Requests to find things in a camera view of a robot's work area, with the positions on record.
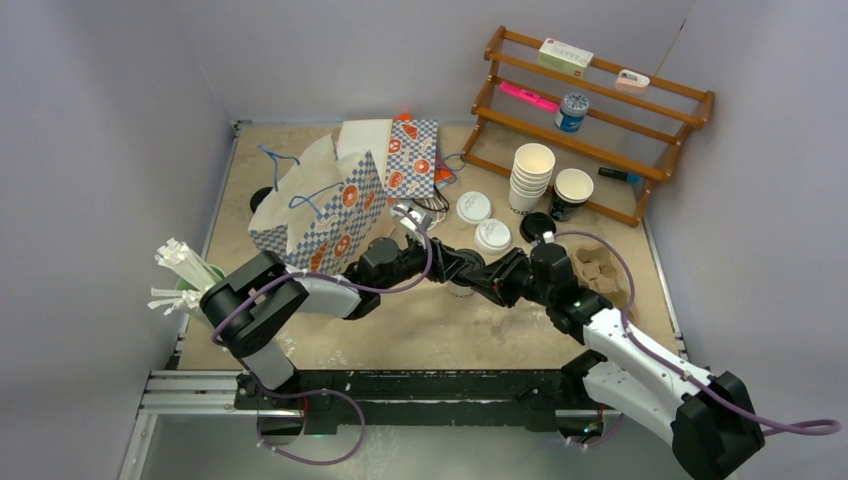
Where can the black lids by cups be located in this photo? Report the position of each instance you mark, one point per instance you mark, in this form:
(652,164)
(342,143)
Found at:
(534,226)

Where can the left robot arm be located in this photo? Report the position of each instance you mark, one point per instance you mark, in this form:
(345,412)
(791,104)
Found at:
(248,308)

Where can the stack of black lids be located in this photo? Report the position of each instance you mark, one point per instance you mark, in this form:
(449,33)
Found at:
(258,197)

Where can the stack of white paper cups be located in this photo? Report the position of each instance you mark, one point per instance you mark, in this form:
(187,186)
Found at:
(530,175)

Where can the stack of pulp carriers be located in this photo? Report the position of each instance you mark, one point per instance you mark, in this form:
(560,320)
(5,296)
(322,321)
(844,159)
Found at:
(598,269)

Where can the pink highlighter pen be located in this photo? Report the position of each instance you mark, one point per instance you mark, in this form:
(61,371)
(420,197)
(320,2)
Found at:
(528,97)

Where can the white cup lid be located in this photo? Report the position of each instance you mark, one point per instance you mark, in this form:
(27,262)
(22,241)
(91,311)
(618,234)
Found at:
(473,207)
(493,237)

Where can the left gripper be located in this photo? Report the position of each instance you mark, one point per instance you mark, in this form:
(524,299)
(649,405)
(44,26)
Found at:
(439,268)

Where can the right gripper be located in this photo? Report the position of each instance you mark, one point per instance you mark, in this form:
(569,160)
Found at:
(496,283)

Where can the checkered paper bag blue handles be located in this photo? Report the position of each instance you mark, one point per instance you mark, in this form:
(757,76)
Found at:
(324,211)

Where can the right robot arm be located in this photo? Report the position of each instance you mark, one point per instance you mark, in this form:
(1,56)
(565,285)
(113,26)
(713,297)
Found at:
(704,418)

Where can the white cup lid near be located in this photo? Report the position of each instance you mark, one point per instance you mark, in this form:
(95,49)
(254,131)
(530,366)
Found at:
(493,237)

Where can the wrapped white straws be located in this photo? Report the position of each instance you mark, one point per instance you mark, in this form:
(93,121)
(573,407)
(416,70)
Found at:
(181,260)

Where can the black aluminium base frame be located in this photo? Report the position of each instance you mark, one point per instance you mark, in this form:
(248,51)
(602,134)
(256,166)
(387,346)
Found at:
(321,401)

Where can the white green box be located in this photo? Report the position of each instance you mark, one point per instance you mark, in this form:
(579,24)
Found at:
(564,58)

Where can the dark paper cup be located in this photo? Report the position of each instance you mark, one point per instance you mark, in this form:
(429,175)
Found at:
(571,191)

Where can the stack of flat paper bags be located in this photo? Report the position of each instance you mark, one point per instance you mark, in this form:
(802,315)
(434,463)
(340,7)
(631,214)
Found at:
(404,153)

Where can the white pink small device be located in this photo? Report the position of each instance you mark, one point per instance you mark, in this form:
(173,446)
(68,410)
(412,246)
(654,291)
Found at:
(632,82)

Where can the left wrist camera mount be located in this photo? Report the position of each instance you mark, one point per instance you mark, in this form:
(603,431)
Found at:
(415,221)

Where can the blue white jar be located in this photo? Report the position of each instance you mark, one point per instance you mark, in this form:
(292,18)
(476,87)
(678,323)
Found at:
(572,110)

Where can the white cup lid far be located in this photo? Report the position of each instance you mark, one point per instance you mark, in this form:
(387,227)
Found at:
(473,207)

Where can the black blue marker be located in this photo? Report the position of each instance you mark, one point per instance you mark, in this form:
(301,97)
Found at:
(619,175)

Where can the wooden shelf rack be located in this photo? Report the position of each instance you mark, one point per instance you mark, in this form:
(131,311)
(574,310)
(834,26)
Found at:
(601,136)

